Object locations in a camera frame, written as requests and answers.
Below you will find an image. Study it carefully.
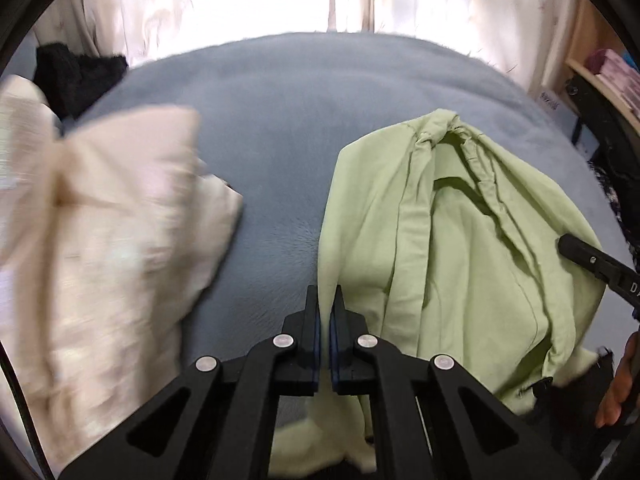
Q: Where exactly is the black fuzzy garment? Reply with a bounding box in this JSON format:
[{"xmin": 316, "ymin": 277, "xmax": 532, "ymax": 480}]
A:
[{"xmin": 32, "ymin": 42, "xmax": 129, "ymax": 122}]

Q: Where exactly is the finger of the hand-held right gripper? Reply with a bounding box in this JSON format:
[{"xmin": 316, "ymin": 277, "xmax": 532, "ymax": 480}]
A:
[{"xmin": 557, "ymin": 232, "xmax": 626, "ymax": 288}]

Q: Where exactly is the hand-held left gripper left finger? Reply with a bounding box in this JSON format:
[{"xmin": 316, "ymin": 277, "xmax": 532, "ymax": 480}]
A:
[{"xmin": 57, "ymin": 285, "xmax": 321, "ymax": 480}]

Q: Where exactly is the black hanging bag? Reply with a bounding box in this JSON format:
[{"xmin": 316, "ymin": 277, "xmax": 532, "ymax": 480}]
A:
[{"xmin": 565, "ymin": 72, "xmax": 640, "ymax": 196}]

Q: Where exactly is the white leaf-print curtain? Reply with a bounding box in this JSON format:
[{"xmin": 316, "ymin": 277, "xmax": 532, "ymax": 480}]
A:
[
  {"xmin": 372, "ymin": 0, "xmax": 583, "ymax": 93},
  {"xmin": 30, "ymin": 0, "xmax": 373, "ymax": 68}
]

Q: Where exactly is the white printed box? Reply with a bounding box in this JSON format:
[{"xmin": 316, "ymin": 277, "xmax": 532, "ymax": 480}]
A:
[{"xmin": 537, "ymin": 87, "xmax": 565, "ymax": 112}]

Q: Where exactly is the person's right hand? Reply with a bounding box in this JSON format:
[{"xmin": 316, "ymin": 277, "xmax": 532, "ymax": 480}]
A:
[{"xmin": 595, "ymin": 330, "xmax": 640, "ymax": 428}]

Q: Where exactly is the white shiny puffer jacket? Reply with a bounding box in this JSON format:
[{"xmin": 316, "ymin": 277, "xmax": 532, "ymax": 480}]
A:
[{"xmin": 0, "ymin": 74, "xmax": 246, "ymax": 461}]

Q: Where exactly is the wooden wall shelf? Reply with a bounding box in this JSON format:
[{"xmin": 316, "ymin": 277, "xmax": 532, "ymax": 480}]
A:
[{"xmin": 540, "ymin": 0, "xmax": 640, "ymax": 161}]

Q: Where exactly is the stack of pink boxes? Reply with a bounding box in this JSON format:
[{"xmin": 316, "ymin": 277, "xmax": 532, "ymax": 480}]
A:
[{"xmin": 587, "ymin": 49, "xmax": 640, "ymax": 111}]

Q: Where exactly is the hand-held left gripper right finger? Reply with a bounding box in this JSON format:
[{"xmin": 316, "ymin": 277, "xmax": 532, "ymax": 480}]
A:
[{"xmin": 329, "ymin": 285, "xmax": 581, "ymax": 480}]

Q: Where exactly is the green and black hooded jacket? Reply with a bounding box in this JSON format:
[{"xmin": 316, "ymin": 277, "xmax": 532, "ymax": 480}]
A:
[{"xmin": 270, "ymin": 108, "xmax": 615, "ymax": 478}]

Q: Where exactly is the black and white patterned cloth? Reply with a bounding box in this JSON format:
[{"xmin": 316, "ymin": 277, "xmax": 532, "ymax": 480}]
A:
[{"xmin": 590, "ymin": 160, "xmax": 633, "ymax": 233}]

